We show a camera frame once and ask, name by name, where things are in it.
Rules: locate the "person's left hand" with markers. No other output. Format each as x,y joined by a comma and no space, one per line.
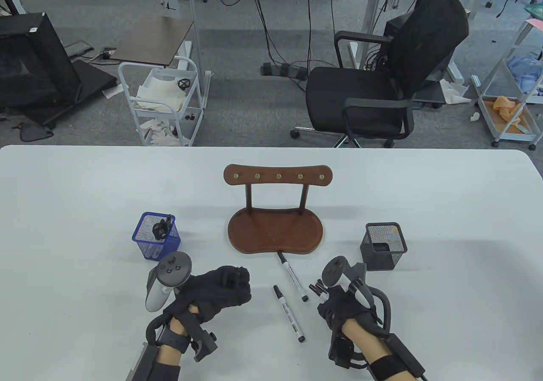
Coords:
220,287

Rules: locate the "person's right hand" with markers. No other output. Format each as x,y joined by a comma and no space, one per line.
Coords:
343,306

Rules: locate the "black elastic band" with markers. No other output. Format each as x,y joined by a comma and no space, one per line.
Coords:
155,231

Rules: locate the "person's right forearm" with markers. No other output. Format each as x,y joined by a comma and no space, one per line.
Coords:
360,338

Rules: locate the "grey white handheld controller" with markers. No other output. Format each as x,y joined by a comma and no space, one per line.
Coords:
333,270
174,266

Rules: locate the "brown wooden hook rack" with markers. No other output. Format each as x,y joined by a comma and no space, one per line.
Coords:
275,232

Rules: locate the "black mesh pen holder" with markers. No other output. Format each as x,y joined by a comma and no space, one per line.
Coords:
384,231

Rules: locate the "blue mesh pen holder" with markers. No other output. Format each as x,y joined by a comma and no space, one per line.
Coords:
142,239

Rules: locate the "black labelled battery box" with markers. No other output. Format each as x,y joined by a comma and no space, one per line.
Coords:
142,364

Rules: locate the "white round-railed utility cart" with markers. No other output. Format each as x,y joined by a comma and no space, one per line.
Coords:
185,130

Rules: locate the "white cloth bag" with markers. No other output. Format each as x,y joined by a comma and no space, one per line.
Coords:
163,92

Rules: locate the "black mesh office chair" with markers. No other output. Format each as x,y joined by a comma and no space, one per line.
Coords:
360,101

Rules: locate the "small black round object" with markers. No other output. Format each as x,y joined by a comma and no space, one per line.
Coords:
183,83

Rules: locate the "small white paper sheet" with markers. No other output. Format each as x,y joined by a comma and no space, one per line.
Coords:
111,92

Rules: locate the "black power strip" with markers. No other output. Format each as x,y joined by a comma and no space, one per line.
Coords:
282,70

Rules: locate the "small crumpled paper ball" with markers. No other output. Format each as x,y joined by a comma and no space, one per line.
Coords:
474,116

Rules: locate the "white cart with wooden shelves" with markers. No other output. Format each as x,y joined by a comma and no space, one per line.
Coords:
515,138

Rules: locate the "crumpled white paper sheet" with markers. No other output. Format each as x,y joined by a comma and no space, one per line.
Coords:
454,92

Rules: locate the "brown top side table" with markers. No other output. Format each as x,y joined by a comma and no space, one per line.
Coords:
152,41

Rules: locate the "orange cloth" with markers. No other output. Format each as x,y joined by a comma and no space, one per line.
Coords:
505,105

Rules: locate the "black computer tower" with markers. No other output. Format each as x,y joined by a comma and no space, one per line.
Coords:
392,24

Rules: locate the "blue cloth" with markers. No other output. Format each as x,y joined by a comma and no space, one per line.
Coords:
526,73

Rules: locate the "black equipment case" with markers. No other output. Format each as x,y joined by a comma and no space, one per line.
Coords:
29,58

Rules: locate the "green bag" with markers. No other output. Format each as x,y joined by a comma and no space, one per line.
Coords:
535,9

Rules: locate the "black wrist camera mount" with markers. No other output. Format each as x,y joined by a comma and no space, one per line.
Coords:
205,345
339,351

